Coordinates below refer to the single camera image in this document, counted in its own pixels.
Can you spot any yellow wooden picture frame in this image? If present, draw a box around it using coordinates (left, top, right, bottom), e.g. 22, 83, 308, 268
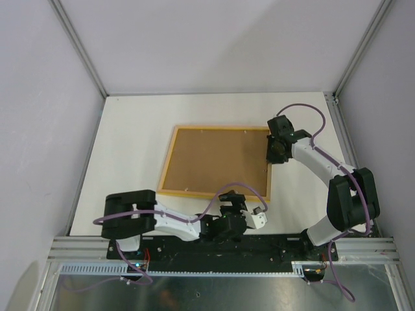
156, 124, 273, 203

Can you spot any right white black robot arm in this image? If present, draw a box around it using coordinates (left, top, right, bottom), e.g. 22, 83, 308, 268
267, 115, 380, 260

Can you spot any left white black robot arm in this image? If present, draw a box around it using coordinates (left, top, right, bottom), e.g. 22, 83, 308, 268
93, 190, 248, 259

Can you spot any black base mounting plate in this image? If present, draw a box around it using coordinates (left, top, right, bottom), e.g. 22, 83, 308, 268
124, 234, 338, 268

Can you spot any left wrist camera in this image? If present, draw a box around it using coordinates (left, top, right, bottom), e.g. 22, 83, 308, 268
240, 207, 268, 229

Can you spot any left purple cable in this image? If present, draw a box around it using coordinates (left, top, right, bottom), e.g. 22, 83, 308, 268
61, 183, 270, 293

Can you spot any white slotted cable duct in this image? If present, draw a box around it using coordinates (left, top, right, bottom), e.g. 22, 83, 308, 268
60, 262, 326, 278

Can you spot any right aluminium corner post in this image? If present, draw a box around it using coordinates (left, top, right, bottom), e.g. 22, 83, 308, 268
332, 0, 396, 99

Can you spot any aluminium corner post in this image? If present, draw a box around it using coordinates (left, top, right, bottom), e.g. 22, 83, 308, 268
49, 0, 108, 99
332, 0, 396, 99

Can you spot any aluminium front rail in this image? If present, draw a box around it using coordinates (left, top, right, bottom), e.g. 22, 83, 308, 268
47, 236, 109, 262

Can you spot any left aluminium corner post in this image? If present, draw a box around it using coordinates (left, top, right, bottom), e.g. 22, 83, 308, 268
49, 0, 108, 99

